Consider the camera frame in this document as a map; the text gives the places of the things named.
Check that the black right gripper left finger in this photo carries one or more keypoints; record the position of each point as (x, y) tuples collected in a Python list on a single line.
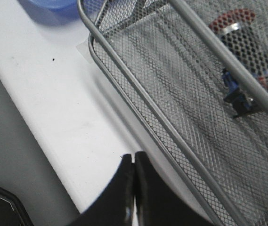
[(115, 205)]

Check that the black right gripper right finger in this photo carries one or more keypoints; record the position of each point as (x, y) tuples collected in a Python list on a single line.
[(157, 204)]

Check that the silver mesh tray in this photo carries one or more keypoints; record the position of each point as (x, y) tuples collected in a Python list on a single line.
[(197, 15), (173, 81)]

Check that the red emergency stop button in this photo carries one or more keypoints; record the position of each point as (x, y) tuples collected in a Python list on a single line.
[(234, 29)]

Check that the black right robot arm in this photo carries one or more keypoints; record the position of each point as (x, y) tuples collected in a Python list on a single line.
[(135, 189)]

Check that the silver mesh bottom tray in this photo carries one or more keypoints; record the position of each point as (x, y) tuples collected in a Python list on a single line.
[(173, 81)]

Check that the blue plastic tray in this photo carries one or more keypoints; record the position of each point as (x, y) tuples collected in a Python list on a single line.
[(64, 8)]

